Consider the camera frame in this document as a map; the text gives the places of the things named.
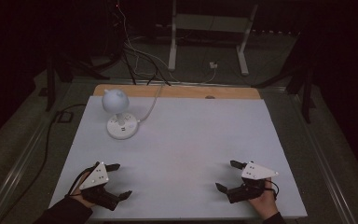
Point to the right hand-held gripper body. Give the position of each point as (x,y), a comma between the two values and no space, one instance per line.
(254,171)

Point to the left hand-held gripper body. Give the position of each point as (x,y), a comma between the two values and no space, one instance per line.
(97,178)

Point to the person's left hand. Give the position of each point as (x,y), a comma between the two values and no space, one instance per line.
(79,194)

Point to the person's right hand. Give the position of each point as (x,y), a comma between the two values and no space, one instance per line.
(265,203)

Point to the white table mat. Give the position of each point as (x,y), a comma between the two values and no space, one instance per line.
(183,149)

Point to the white round desk lamp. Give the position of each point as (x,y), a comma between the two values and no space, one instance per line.
(115,101)

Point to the black tripod stand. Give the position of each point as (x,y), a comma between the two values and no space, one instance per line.
(306,93)
(51,81)

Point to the white plug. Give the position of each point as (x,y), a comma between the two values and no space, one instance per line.
(213,65)

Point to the white metal stand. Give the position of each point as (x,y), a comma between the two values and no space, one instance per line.
(209,23)

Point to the grey metal floor rail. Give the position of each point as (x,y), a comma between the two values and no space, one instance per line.
(323,161)
(18,168)

